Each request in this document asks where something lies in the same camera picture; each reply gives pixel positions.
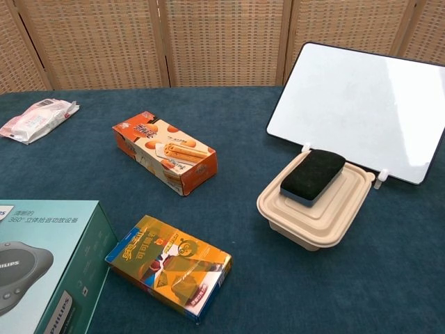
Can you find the black blue whiteboard eraser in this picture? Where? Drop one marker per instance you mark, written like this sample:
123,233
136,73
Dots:
313,176

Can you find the white plastic peg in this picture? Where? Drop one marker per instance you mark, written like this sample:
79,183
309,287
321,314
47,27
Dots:
381,178
306,147

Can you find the white magnetic whiteboard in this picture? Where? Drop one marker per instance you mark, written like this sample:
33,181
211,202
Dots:
358,111

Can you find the dark teal tablecloth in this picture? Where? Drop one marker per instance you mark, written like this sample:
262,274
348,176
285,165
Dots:
226,208

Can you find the orange egg roll box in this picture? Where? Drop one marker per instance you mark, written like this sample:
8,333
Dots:
167,153

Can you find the beige lidded food container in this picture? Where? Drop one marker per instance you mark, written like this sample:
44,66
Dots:
313,215

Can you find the yellow cocoa snack box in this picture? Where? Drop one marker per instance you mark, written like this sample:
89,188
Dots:
170,261

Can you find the woven folding screen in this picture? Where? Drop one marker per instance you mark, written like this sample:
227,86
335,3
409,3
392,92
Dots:
208,38

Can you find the pink wet wipes pack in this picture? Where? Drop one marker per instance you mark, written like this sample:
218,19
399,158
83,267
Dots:
34,118

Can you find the teal Philips speaker box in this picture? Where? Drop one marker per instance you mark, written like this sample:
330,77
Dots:
45,264

